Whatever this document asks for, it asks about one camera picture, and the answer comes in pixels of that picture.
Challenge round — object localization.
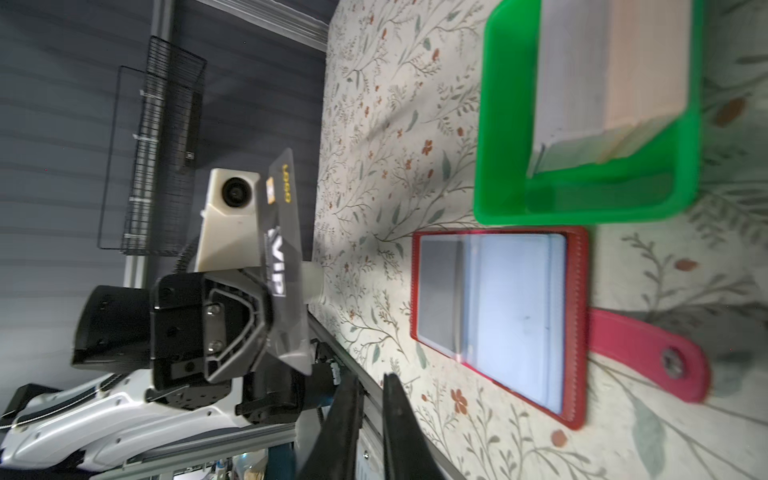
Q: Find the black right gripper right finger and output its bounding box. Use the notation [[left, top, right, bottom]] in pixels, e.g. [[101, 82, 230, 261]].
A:
[[382, 373, 444, 480]]

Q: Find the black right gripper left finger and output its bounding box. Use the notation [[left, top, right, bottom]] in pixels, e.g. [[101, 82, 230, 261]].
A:
[[298, 374, 365, 480]]

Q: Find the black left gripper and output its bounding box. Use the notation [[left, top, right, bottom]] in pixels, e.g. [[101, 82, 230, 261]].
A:
[[71, 268, 273, 391]]

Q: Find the red card holder wallet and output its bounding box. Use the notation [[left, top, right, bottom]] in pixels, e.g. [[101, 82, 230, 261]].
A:
[[410, 226, 711, 430]]

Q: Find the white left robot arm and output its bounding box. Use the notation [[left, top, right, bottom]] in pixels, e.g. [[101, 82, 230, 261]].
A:
[[1, 268, 311, 472]]

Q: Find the green card tray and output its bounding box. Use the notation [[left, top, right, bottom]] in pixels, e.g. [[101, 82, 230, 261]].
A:
[[473, 1, 705, 226]]

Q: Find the stack of cards in tray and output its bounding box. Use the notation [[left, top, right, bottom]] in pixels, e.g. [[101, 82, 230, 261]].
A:
[[528, 1, 694, 176]]

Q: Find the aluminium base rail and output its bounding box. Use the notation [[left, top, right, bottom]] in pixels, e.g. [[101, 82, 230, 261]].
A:
[[308, 313, 465, 480]]

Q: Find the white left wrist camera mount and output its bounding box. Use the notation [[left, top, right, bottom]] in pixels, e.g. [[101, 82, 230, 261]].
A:
[[194, 168, 323, 305]]

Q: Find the black wire basket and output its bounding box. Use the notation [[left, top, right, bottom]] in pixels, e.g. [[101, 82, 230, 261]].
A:
[[96, 35, 207, 257]]

